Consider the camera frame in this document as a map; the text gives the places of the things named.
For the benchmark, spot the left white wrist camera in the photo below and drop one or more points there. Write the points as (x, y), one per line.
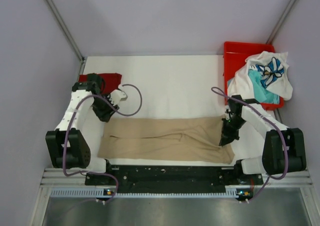
(117, 95)

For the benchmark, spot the teal t-shirt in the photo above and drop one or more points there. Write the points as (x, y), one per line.
(260, 93)

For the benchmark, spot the grey slotted cable duct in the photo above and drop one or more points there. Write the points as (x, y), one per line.
(104, 193)

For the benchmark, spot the white printed t-shirt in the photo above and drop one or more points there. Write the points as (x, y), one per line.
(272, 66)

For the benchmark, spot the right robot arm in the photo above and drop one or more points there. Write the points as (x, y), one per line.
(283, 150)

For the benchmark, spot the red plastic bin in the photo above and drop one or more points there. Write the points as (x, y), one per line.
(235, 54)

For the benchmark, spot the beige t-shirt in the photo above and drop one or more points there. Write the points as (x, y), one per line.
(195, 139)

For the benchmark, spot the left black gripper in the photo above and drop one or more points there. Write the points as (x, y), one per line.
(105, 115)

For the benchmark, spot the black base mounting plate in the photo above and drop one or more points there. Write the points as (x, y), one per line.
(176, 179)

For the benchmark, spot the aluminium corner post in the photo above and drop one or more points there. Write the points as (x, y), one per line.
(281, 21)
(64, 29)

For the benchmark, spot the right aluminium corner post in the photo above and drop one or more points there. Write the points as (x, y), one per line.
(281, 21)

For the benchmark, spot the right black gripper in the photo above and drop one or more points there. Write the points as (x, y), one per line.
(227, 136)

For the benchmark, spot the folded red t-shirt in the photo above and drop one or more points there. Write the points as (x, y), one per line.
(108, 82)

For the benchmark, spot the left aluminium corner post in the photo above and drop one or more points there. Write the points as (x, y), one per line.
(64, 29)

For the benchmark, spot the aluminium frame rail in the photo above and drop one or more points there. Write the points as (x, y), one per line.
(56, 178)

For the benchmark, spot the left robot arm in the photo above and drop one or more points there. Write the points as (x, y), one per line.
(67, 146)

